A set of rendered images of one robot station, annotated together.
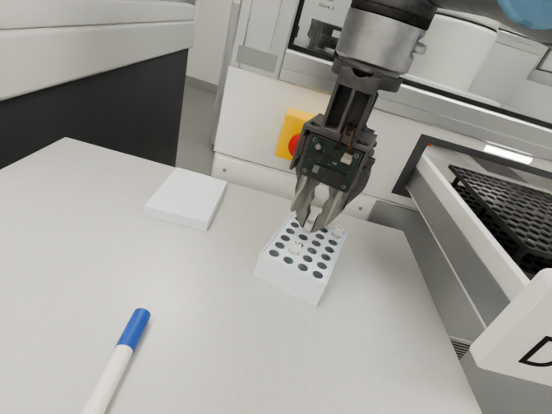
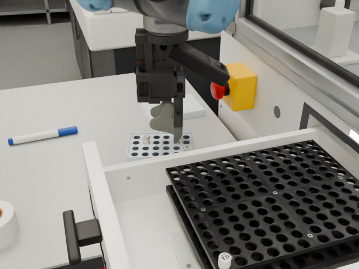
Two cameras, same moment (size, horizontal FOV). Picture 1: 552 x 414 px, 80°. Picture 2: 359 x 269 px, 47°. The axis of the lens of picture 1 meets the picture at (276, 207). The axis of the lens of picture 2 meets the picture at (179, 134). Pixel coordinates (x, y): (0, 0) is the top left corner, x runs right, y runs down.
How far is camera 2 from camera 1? 74 cm
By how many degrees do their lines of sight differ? 63
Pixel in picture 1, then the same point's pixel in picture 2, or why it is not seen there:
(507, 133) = not seen: outside the picture
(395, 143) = (290, 107)
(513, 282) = (121, 167)
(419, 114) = (298, 80)
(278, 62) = (236, 28)
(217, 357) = (71, 154)
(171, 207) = (148, 107)
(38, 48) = not seen: hidden behind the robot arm
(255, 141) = not seen: hidden behind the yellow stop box
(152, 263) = (109, 122)
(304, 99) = (246, 57)
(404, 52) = (149, 21)
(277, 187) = (240, 129)
